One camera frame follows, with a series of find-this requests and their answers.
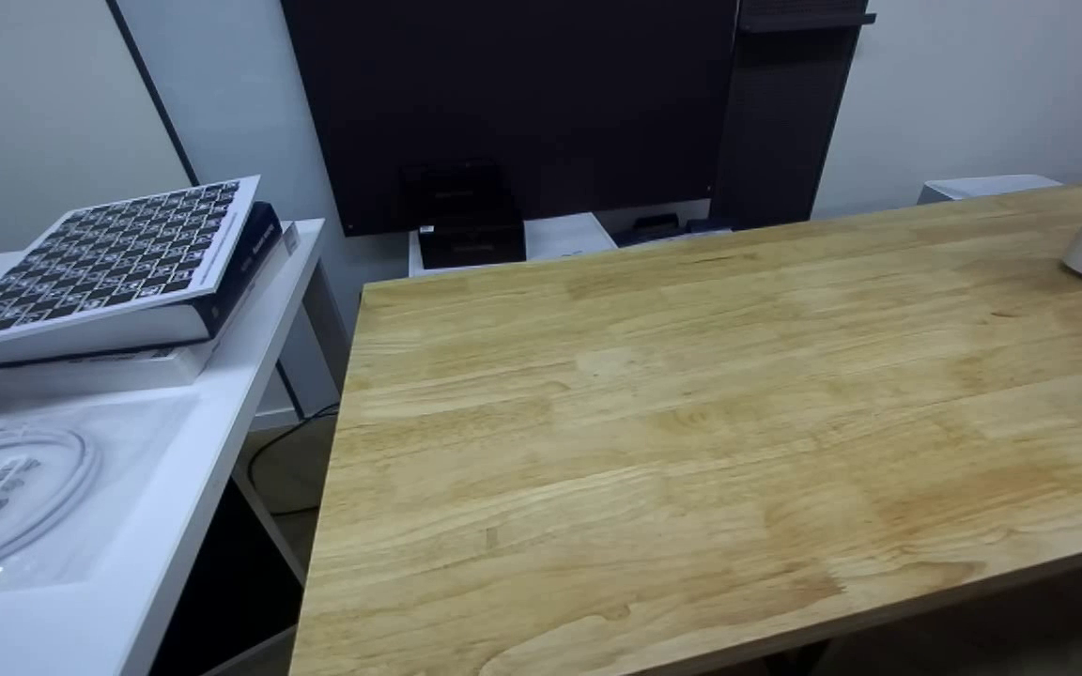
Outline white flat box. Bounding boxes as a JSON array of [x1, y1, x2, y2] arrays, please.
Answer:
[[0, 334, 221, 378]]

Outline dark tall cabinet panel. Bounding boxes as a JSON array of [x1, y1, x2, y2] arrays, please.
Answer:
[[705, 0, 880, 233]]

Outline checkerboard calibration board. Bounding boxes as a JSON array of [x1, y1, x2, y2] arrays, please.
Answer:
[[0, 174, 265, 370]]

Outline white side table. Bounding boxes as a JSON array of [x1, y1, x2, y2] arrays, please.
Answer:
[[0, 216, 354, 676]]

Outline large black monitor panel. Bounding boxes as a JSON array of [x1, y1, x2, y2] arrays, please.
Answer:
[[277, 0, 742, 241]]

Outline small black box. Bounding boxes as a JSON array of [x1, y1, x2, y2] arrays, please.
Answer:
[[408, 165, 531, 270]]

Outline clear round lid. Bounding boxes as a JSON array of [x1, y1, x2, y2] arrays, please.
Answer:
[[0, 385, 203, 592]]

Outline black cable on floor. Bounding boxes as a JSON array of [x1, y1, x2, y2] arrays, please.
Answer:
[[238, 404, 343, 517]]

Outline light grey box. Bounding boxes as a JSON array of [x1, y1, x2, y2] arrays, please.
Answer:
[[914, 174, 1068, 208]]

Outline black cable on wall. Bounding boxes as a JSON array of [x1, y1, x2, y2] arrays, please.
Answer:
[[105, 0, 200, 191]]

